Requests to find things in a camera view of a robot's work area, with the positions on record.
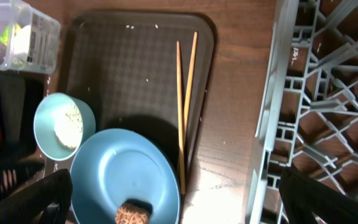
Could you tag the wooden chopstick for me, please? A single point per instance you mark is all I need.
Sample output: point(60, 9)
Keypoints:
point(181, 159)
point(189, 85)

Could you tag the grey dishwasher rack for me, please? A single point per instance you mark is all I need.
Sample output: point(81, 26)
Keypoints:
point(309, 112)

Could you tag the brown noodle clump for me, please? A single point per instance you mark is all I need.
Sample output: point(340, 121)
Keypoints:
point(128, 213)

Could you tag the brown plastic tray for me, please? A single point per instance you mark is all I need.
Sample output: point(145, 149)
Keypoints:
point(123, 64)

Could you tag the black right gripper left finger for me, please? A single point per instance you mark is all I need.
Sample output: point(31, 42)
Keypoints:
point(45, 201)

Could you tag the blue plate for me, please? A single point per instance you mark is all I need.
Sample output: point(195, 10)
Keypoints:
point(115, 166)

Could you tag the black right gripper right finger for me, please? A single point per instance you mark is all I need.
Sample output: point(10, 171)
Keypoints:
point(304, 198)

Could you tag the white paper napkin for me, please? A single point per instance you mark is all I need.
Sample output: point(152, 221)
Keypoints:
point(22, 44)

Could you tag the light blue rice bowl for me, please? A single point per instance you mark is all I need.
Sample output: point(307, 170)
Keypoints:
point(61, 125)

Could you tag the clear plastic bin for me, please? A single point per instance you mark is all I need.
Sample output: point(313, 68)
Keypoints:
point(44, 38)

